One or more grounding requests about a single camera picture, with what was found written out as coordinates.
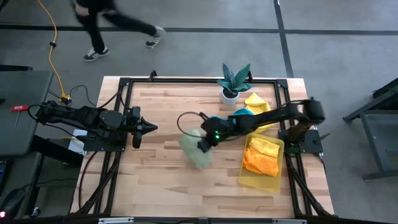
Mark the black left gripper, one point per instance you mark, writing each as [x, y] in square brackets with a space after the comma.
[136, 126]

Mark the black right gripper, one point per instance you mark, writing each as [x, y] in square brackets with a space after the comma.
[219, 129]

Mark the light green microfiber towel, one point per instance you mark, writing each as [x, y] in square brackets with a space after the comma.
[196, 155]

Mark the orange microfiber towel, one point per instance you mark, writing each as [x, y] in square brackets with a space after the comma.
[261, 163]

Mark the yellow microfiber towel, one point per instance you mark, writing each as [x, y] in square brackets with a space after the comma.
[256, 101]
[264, 146]

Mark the yellow translucent plastic bin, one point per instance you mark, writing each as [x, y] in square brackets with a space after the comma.
[261, 183]

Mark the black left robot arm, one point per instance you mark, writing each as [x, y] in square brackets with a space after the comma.
[87, 116]

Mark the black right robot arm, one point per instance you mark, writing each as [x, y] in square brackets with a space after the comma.
[273, 116]

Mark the teal microfiber towel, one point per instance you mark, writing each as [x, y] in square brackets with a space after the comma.
[241, 111]

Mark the snake plant in white pot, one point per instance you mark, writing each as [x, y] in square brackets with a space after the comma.
[230, 98]

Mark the person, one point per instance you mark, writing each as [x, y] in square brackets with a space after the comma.
[93, 28]

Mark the grey side table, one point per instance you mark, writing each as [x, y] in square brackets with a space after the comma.
[28, 130]

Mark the black device with indicator light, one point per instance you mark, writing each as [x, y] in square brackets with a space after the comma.
[12, 202]

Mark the black metal bench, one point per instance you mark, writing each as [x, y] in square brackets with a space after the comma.
[377, 140]

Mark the black aluminium table frame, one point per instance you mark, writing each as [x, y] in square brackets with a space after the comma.
[155, 80]

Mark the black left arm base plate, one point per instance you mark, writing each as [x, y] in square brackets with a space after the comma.
[93, 147]

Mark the silver metal bracket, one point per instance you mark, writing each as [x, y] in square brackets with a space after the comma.
[115, 220]
[289, 221]

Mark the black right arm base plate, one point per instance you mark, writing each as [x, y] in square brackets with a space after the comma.
[312, 143]

